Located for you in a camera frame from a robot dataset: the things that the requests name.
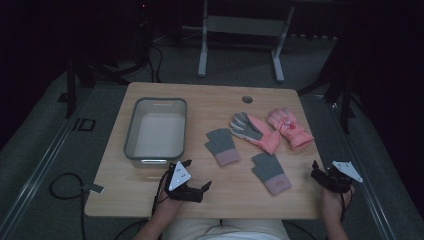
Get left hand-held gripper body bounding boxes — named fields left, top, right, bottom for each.
left=163, top=160, right=204, bottom=204

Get grey plastic bin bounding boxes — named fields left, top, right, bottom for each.
left=123, top=96, right=188, bottom=169

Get black stand with legs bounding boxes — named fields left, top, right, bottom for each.
left=297, top=33, right=358, bottom=135

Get person's right hand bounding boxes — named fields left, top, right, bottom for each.
left=320, top=184, right=355, bottom=223

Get grey pink knit fingerless glove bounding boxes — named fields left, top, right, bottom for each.
left=251, top=152, right=292, bottom=196
left=204, top=127, right=241, bottom=167

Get small grey tag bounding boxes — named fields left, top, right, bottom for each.
left=81, top=182, right=106, bottom=195

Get white metal desk frame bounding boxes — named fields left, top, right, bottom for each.
left=197, top=0, right=296, bottom=84

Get person's left hand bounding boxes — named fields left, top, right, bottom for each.
left=155, top=195, right=184, bottom=218

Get pink glove with red print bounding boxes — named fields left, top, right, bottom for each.
left=265, top=107, right=315, bottom=150

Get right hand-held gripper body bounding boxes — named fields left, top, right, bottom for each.
left=317, top=160, right=364, bottom=195

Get black floor cable loop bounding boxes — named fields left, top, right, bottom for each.
left=48, top=172, right=88, bottom=240

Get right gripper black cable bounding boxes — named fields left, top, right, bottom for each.
left=337, top=185, right=355, bottom=224

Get pink glove with grey palm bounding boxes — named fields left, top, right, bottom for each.
left=229, top=111, right=283, bottom=156

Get black tripod stand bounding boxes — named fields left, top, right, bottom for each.
left=57, top=0, right=152, bottom=120

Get person's lap in light trousers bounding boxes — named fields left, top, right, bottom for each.
left=162, top=218, right=292, bottom=240

